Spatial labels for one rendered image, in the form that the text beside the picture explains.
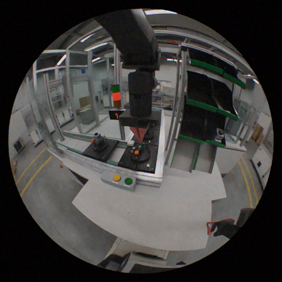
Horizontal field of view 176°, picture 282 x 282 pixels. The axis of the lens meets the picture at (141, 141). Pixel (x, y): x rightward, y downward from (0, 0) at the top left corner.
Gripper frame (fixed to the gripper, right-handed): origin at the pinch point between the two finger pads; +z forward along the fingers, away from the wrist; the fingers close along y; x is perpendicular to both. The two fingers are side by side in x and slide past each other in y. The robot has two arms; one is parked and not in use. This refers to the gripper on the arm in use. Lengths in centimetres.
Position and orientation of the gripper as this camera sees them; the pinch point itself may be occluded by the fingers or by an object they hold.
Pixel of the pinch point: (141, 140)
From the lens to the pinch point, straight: 27.9
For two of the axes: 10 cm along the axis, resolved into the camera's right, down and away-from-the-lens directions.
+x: -2.4, 6.1, -7.5
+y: -9.7, -1.4, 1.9
